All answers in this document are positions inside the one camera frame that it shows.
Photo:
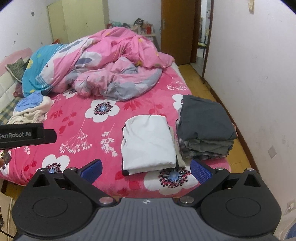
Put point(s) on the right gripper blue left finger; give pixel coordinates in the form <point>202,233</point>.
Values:
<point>90,172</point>

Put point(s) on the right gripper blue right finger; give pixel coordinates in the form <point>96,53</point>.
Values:
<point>202,172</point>

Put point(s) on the white shirt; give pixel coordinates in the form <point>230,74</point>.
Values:
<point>148,143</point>

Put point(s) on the folded grey clothes stack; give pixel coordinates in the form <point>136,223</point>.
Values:
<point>204,130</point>

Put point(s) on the left hand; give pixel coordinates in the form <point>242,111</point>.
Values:
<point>2,163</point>

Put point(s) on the green plaid pillow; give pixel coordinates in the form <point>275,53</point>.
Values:
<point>7,112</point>

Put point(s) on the dark printed card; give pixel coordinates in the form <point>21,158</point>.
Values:
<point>6,156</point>

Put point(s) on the cream sweater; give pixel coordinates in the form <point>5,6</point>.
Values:
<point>36,114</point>

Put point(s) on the folded black garment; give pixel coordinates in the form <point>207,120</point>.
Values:
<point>150,157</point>

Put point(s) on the blue garment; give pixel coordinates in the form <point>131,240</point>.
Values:
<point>32,101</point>

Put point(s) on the maroon garment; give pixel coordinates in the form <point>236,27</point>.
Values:
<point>18,91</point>

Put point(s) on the pink floral bed sheet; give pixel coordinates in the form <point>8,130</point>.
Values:
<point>91,128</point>

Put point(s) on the cream padded headboard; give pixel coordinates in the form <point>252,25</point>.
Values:
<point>8,84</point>

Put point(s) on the dark green cushion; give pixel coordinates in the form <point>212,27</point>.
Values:
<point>17,69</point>

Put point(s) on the pink grey blue duvet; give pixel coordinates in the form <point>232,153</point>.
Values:
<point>115,63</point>

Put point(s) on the pale green wardrobe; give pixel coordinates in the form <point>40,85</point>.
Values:
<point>71,20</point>

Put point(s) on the chair in hallway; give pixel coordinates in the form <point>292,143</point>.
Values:
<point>203,45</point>

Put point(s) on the cluttered bedside table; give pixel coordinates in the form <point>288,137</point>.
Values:
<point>140,27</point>

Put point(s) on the brown wooden door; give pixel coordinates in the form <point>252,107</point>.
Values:
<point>180,22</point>

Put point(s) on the white wall socket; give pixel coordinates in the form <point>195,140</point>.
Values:
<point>272,152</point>

